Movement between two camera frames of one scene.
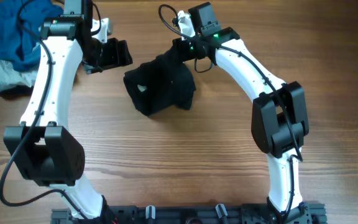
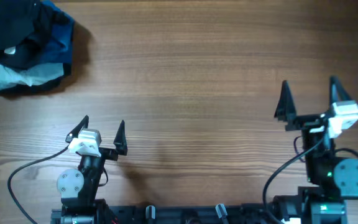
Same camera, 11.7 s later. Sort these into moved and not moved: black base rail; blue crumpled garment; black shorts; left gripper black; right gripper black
Moved: right gripper black; black shorts; left gripper black
Not moved: blue crumpled garment; black base rail
